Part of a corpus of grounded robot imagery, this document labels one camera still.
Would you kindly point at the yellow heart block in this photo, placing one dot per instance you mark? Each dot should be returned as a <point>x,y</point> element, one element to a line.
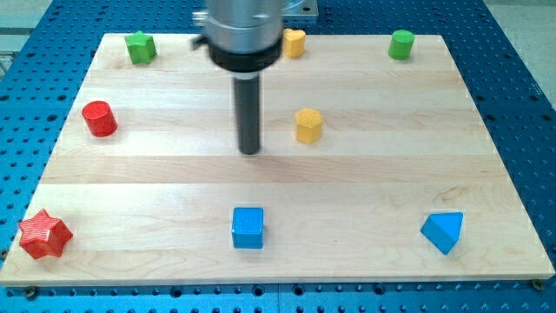
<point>293,42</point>

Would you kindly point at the light wooden board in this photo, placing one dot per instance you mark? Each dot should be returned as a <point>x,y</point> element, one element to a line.
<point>153,202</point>

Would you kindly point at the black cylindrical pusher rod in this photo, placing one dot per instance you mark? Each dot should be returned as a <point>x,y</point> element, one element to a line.
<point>247,111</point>

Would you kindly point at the yellow hexagon block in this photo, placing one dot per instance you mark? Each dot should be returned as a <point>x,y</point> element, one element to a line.
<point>308,126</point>

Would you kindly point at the green star block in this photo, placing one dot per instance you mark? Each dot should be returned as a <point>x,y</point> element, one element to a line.
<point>141,47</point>

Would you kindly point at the blue perforated metal base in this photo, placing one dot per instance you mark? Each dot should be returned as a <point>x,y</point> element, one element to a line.
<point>42,83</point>

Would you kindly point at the red cylinder block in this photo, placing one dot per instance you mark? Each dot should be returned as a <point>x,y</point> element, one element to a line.
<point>99,118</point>

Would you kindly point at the blue triangle block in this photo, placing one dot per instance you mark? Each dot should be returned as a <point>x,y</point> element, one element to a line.
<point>443,230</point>

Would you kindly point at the blue cube block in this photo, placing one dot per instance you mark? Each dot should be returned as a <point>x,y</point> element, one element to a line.
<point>247,227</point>

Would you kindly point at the green cylinder block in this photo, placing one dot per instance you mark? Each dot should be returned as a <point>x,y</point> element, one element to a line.
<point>401,44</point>

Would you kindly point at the red star block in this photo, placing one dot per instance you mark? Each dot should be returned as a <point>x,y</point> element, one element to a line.
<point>44,235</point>

